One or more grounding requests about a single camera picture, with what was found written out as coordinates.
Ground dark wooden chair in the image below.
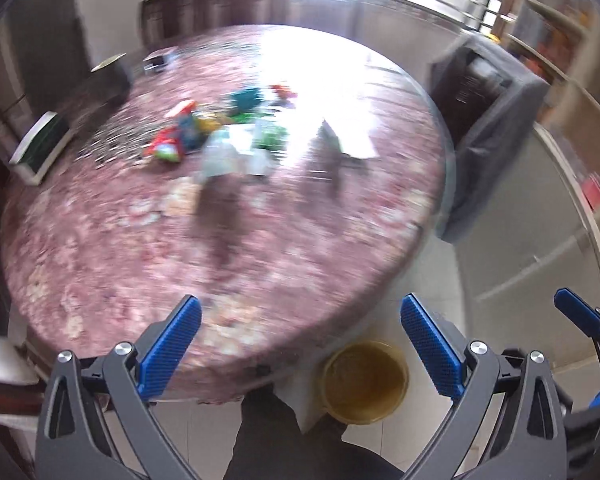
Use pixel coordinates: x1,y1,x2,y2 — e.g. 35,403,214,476
235,0,301,29
140,0,186,52
180,0,241,37

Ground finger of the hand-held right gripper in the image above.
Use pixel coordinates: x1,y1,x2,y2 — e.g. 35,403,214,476
553,287,600,392

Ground white paper sheet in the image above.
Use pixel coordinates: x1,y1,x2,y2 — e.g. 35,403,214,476
321,116,377,159

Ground clear plastic bottle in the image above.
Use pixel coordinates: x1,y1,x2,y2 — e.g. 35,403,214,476
198,129,243,183

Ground red and green snack packet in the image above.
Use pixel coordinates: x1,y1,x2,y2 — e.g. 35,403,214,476
146,129,184,164

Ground orange cloth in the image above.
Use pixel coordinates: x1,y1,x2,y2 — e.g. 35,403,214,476
272,83,299,107

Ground chair with grey cover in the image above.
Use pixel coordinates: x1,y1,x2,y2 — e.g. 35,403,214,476
426,34,552,244

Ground person's dark pants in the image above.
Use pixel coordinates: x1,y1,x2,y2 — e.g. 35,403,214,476
224,390,403,480

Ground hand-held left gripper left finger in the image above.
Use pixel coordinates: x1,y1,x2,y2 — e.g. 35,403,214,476
35,295,203,480

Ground small dark box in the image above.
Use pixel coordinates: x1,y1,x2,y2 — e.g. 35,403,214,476
143,49,179,74

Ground yellow plastic bucket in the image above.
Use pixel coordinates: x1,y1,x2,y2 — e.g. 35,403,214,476
321,341,411,424

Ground white cushioned chair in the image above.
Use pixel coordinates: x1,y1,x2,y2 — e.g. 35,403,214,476
0,331,47,413

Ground blue and yellow snack packet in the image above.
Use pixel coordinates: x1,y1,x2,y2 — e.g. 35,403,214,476
176,112,217,152

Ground wooden bookshelf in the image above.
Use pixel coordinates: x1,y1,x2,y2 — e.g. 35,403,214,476
500,0,600,221

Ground grey lace table runner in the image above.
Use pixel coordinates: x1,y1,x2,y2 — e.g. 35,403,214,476
77,45,231,167

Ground grey metal cup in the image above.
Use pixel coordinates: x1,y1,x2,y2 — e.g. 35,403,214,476
87,52,132,103

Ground dark brown cabinet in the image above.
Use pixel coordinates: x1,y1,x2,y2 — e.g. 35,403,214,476
2,0,92,113

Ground red and white snack packet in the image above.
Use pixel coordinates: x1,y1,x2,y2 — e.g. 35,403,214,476
164,100,197,122

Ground teal cloth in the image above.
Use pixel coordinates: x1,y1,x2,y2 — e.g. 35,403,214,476
229,86,263,112

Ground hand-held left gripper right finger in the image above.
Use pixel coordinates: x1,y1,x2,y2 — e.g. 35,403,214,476
400,292,568,480

